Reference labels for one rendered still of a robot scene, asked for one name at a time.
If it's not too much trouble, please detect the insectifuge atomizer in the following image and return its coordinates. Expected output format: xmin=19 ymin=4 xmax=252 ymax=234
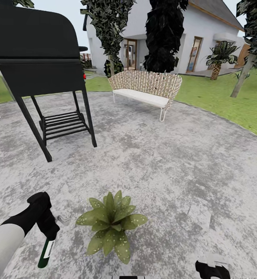
xmin=38 ymin=238 xmax=55 ymax=268

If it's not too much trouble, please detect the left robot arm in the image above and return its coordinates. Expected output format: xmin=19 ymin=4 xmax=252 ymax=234
xmin=0 ymin=192 xmax=70 ymax=277

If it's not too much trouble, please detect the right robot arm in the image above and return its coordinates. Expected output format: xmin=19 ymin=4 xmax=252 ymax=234
xmin=195 ymin=253 xmax=230 ymax=279

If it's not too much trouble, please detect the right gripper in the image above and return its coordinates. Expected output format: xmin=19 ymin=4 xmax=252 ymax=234
xmin=195 ymin=260 xmax=230 ymax=279

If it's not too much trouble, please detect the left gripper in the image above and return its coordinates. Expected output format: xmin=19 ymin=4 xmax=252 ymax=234
xmin=37 ymin=213 xmax=60 ymax=240

